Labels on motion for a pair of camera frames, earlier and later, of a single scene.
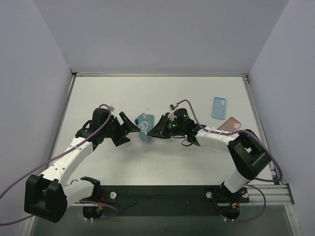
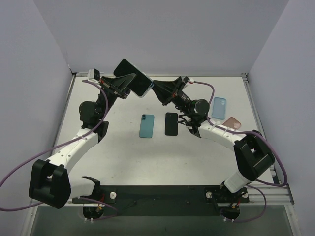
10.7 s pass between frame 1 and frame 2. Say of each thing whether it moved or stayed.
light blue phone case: stayed
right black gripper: moved
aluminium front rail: stayed
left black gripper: moved
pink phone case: stayed
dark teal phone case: moved
